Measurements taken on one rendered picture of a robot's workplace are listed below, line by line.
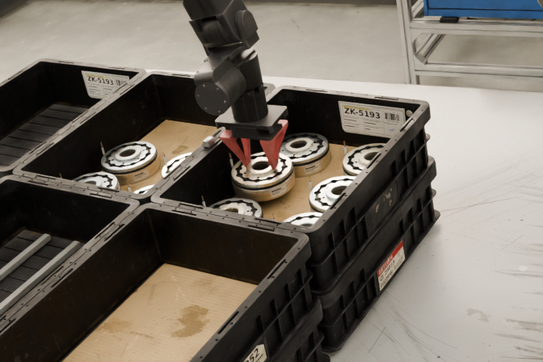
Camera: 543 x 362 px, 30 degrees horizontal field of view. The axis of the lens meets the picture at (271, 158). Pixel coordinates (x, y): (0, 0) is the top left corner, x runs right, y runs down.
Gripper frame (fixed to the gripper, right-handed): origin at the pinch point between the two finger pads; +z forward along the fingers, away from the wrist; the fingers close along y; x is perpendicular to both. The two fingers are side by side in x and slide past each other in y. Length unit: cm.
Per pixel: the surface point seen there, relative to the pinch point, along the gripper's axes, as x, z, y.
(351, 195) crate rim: -11.5, -3.7, 21.1
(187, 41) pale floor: 229, 96, -167
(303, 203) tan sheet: -1.4, 6.2, 7.3
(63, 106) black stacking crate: 25, 8, -61
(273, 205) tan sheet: -3.0, 6.2, 2.6
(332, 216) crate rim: -17.2, -4.0, 20.5
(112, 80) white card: 23, 0, -45
